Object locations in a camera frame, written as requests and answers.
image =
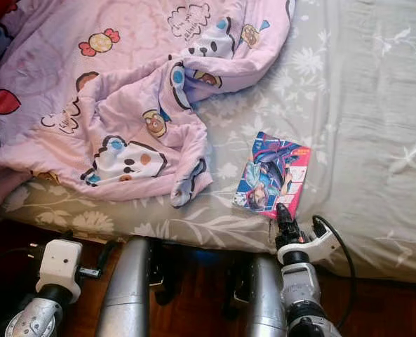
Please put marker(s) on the colourful comic book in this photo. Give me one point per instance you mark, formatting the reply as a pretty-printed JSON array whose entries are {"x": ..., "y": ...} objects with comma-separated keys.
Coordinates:
[{"x": 271, "y": 175}]

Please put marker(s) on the pink cartoon print blanket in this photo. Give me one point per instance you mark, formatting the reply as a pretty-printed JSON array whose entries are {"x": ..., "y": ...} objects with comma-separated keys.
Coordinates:
[{"x": 109, "y": 91}]

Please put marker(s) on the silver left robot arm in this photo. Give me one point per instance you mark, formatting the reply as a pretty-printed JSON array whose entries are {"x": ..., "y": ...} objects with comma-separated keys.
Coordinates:
[{"x": 39, "y": 316}]

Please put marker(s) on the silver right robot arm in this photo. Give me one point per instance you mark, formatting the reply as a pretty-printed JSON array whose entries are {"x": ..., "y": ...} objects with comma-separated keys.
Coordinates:
[{"x": 306, "y": 302}]

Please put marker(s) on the silver left robot leg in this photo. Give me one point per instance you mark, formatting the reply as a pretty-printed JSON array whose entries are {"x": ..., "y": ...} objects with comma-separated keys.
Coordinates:
[{"x": 125, "y": 295}]

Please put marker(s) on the silver robot leg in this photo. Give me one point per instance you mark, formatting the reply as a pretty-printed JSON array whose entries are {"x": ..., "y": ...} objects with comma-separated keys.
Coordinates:
[
  {"x": 264, "y": 302},
  {"x": 125, "y": 295}
]

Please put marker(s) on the silver right robot leg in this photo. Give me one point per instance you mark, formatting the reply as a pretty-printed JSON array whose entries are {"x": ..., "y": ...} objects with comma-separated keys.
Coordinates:
[{"x": 264, "y": 302}]

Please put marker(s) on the bed with grey floral sheet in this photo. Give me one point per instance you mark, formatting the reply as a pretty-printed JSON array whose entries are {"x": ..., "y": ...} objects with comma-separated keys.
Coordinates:
[{"x": 362, "y": 105}]

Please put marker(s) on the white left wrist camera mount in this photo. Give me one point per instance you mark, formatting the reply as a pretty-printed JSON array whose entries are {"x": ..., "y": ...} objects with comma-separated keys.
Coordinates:
[{"x": 62, "y": 268}]

